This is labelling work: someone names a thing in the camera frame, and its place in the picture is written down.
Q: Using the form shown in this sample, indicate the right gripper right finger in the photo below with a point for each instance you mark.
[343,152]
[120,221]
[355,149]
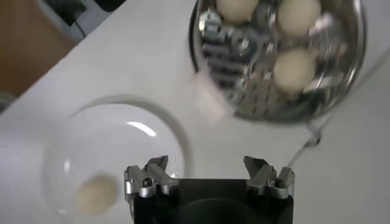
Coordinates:
[268,179]

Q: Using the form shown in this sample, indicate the white and black base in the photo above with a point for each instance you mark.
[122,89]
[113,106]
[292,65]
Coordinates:
[91,19]

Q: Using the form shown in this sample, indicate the white round plate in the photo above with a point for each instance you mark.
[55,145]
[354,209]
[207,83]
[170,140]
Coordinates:
[122,146]

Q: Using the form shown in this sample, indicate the white steamed baozi bun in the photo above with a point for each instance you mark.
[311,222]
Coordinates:
[96,194]
[236,9]
[294,70]
[298,15]

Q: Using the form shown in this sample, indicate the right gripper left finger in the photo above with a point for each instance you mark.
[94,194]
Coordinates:
[161,180]

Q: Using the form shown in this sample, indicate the stainless steel steamer basket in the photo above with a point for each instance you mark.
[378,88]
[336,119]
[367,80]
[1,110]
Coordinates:
[231,61]

